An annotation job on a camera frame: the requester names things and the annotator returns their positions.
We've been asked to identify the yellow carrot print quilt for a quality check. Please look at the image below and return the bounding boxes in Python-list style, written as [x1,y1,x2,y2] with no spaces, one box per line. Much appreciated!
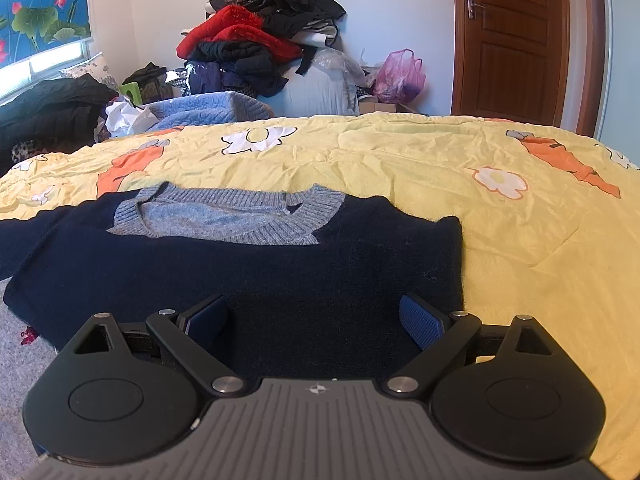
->
[0,112,640,480]

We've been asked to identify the frosted glass wardrobe door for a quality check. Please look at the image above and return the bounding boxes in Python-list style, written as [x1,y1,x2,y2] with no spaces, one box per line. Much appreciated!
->
[596,0,639,167]

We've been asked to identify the black clothes pile top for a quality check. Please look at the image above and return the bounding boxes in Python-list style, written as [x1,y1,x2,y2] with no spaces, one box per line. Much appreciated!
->
[206,0,346,39]

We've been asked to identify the pale blue bundle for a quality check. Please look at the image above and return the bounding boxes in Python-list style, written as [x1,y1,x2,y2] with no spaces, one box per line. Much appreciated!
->
[257,62,359,118]

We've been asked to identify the dark navy clothes pile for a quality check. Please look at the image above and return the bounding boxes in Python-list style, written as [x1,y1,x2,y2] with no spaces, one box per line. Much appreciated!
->
[186,40,288,98]

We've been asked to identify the pink plastic bag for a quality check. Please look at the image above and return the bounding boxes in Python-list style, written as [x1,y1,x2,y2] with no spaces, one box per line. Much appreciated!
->
[374,49,426,104]

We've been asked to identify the brown wooden door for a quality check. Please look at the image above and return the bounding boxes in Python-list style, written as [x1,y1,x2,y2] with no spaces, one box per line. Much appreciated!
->
[451,0,570,126]

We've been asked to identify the white crumpled plastic bag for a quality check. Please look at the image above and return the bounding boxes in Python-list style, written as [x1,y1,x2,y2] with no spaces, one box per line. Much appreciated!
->
[93,96,158,142]

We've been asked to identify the black jacket at left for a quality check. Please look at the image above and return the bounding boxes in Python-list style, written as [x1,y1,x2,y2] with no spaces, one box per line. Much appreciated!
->
[1,74,118,174]

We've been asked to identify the lotus flower wall picture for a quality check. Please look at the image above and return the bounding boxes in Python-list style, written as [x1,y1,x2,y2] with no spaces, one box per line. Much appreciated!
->
[1,0,91,66]

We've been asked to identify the silver door handle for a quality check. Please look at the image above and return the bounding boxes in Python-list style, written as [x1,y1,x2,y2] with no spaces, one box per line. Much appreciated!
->
[466,0,486,21]

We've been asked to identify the red knit garment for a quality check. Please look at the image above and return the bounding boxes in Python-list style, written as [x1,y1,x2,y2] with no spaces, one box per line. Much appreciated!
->
[176,4,303,63]

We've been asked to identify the light blue knit blanket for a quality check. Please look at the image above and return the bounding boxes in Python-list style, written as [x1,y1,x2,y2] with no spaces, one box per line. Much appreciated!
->
[146,91,273,131]

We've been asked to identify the cardboard box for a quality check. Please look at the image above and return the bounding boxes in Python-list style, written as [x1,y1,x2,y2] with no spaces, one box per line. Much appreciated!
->
[358,96,418,115]

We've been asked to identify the grey and navy knit sweater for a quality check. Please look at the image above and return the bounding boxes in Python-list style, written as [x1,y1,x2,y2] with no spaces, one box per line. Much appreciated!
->
[1,182,463,378]

